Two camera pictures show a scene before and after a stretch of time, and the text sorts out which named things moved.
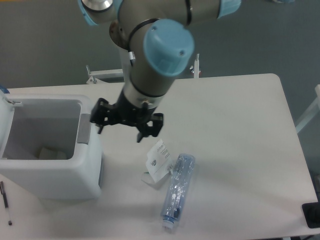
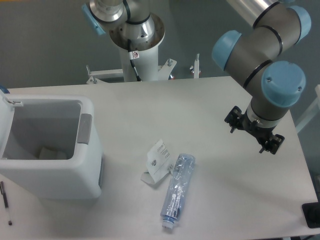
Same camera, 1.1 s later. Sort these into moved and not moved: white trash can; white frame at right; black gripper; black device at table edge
Moved: black gripper
Not moved: black device at table edge; white frame at right; white trash can
